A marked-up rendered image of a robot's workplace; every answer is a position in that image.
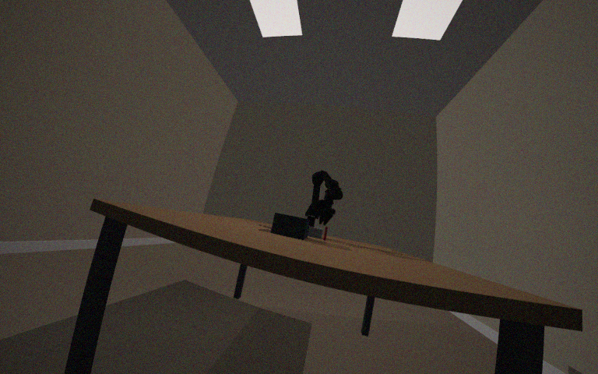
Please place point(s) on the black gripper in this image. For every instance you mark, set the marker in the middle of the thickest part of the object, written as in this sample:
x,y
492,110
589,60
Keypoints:
x,y
326,213

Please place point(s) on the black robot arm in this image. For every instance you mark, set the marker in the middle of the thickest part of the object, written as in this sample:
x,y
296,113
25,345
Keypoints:
x,y
333,194

